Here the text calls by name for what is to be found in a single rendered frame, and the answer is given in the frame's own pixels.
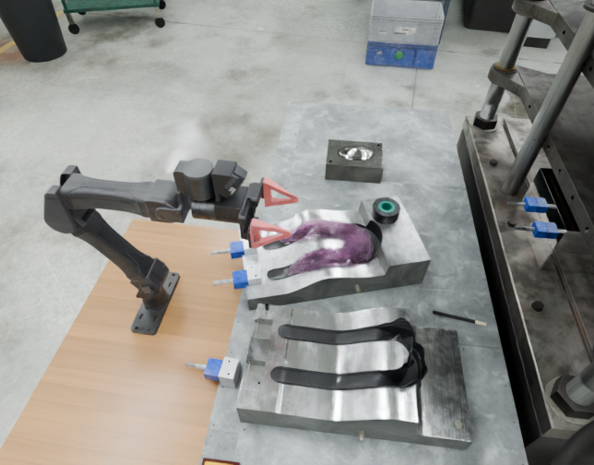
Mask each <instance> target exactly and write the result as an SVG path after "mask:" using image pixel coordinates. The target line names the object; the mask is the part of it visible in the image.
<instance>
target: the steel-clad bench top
mask: <svg viewBox="0 0 594 465"><path fill-rule="evenodd" d="M299 128H300V129H299ZM298 133H299V134H298ZM329 139H337V140H350V141H364V142H377V143H383V162H384V170H383V174H382V179H381V184H373V183H361V182H349V181H337V180H326V179H325V174H326V161H327V146H328V140H329ZM296 142H297V143H296ZM295 147H296V148H295ZM294 151H295V152H294ZM293 156H294V157H293ZM269 179H270V180H272V181H273V182H275V183H276V184H278V185H279V186H281V187H282V188H284V189H285V190H287V191H289V192H291V193H293V194H294V195H295V196H297V197H298V198H299V201H298V203H292V204H286V205H278V206H271V207H265V199H264V204H263V208H262V211H261V215H260V219H259V220H260V221H264V222H267V223H270V224H275V223H278V222H280V221H284V220H286V219H288V218H289V217H291V216H293V215H295V214H297V213H299V212H301V211H304V210H308V209H326V210H352V209H358V208H359V206H360V204H361V202H362V200H363V199H370V198H378V197H391V196H399V198H400V200H401V202H402V204H403V206H404V208H405V210H406V211H407V213H408V215H409V217H410V220H411V222H412V224H413V226H414V228H415V230H416V232H417V234H418V235H419V237H420V239H421V240H422V243H423V245H424V247H425V249H426V251H427V253H428V255H429V257H430V259H431V261H430V264H429V267H428V268H427V271H426V273H425V276H424V279H423V281H422V283H420V284H413V285H408V286H402V287H396V288H390V289H384V290H378V291H372V292H361V293H355V294H350V295H343V296H338V297H332V298H326V299H320V300H314V301H308V302H302V303H297V304H285V305H280V306H288V307H293V308H301V309H307V310H315V311H321V312H329V313H349V312H356V311H362V310H366V309H373V308H379V307H397V308H403V309H409V310H410V313H411V324H412V325H413V326H416V327H426V328H443V329H452V330H456V331H457V338H458V345H459V350H460V357H461V362H462V369H463V375H464V381H465V387H466V393H467V399H468V405H469V417H470V423H471V429H472V435H473V441H474V442H473V443H472V444H471V445H470V446H469V447H467V448H466V449H465V450H464V449H456V448H449V447H435V446H427V445H420V444H412V443H405V442H398V441H390V440H383V439H375V438H368V437H365V438H364V441H363V442H360V441H359V437H358V436H353V435H339V434H331V433H324V432H316V431H308V430H301V429H293V428H286V427H278V426H271V425H263V424H256V423H241V422H240V419H239V415H238V412H237V410H236V405H237V400H238V397H239V392H240V387H241V383H242V380H244V371H245V367H246V357H247V353H248V348H249V344H250V339H251V337H252V336H253V331H254V326H255V313H256V310H249V305H248V300H247V292H246V288H243V289H242V293H241V297H240V301H239V304H238V308H237V312H236V316H235V319H234V323H233V327H232V334H231V338H230V342H229V346H228V350H227V353H226V357H230V358H234V359H239V361H240V365H241V373H240V375H239V378H238V382H237V385H236V388H233V387H224V386H222V385H221V384H220V382H219V386H218V390H217V394H216V398H215V401H214V406H213V410H212V413H211V417H210V421H209V425H208V431H207V435H206V439H205V443H204V446H203V450H202V454H201V458H200V461H199V465H201V464H202V460H203V458H209V459H222V460H229V461H236V462H240V463H241V465H529V464H528V460H527V456H526V451H525V448H524V443H523V439H522V434H521V431H520V427H519V422H518V418H517V411H516V407H515V403H514V399H513V394H512V390H511V386H510V382H509V378H508V373H507V370H506V365H505V358H504V354H503V350H502V345H501V341H500V337H499V333H498V329H497V325H496V321H495V316H494V312H493V305H492V301H491V296H490V293H489V288H488V284H487V280H486V276H485V272H484V267H483V264H482V259H481V252H480V248H479V244H478V239H477V235H476V232H475V227H474V223H473V218H472V215H471V210H470V206H469V199H468V195H467V190H466V187H465V183H464V178H463V174H462V170H461V166H460V161H459V157H458V154H457V146H456V141H455V138H454V133H453V129H452V125H451V121H450V117H449V112H448V111H436V110H421V109H407V108H392V107H377V106H362V105H348V104H333V103H318V102H303V101H289V102H288V106H287V110H286V113H285V117H284V121H283V125H282V128H281V132H280V136H279V144H278V147H277V151H276V155H275V159H274V162H273V166H272V170H271V174H270V177H269ZM282 212H283V213H282ZM281 217H282V218H281ZM433 311H438V312H442V313H446V314H450V315H453V316H461V317H465V318H468V319H473V320H477V321H481V322H484V323H486V327H485V326H481V325H477V324H473V323H470V322H466V321H462V320H457V319H454V318H450V317H446V316H439V315H435V314H433ZM240 426H241V427H240ZM209 430H211V431H209ZM217 431H218V432H217ZM239 431H240V432H239ZM224 432H226V433H224ZM237 440H238V441H237ZM236 445H237V446H236ZM235 449H236V450H235ZM234 454H235V455H234Z"/></svg>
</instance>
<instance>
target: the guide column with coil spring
mask: <svg viewBox="0 0 594 465"><path fill-rule="evenodd" d="M592 4H593V5H594V0H592ZM593 49H594V13H591V12H589V11H587V13H586V15H585V16H584V18H583V21H582V23H581V25H580V27H579V29H578V31H577V33H576V36H575V38H574V39H573V41H572V43H571V45H570V48H569V50H568V52H567V54H566V56H565V58H564V61H563V62H562V64H561V66H560V68H559V70H558V72H557V74H556V77H555V79H554V81H553V83H552V85H551V87H550V89H549V91H548V93H547V95H546V97H545V99H544V101H543V104H542V106H541V108H540V110H539V112H538V114H537V116H536V118H535V120H534V122H533V124H532V126H531V128H530V130H529V133H528V135H527V137H526V139H525V141H524V143H523V145H522V147H521V149H520V151H519V153H518V154H517V158H516V160H515V162H514V164H513V166H512V168H511V170H510V172H509V174H508V176H507V177H506V179H505V182H504V185H503V187H502V191H503V192H504V193H505V194H506V195H509V196H515V195H516V194H517V193H518V191H519V189H520V187H521V186H522V184H523V183H524V181H525V179H526V177H527V175H528V173H529V170H530V168H531V166H532V165H533V163H534V161H535V160H536V158H537V156H538V154H539V152H540V150H541V148H542V145H543V143H544V141H545V139H546V137H547V136H548V135H549V133H550V132H551V130H552V127H553V125H554V123H555V121H556V119H557V117H558V115H559V114H560V112H561V111H562V109H563V107H564V104H565V102H566V100H567V99H568V97H569V95H570V93H571V91H572V89H573V87H574V86H575V84H576V82H577V80H578V78H579V76H580V74H581V72H582V69H583V67H584V66H585V64H586V62H587V60H588V58H589V56H590V54H591V53H592V51H593Z"/></svg>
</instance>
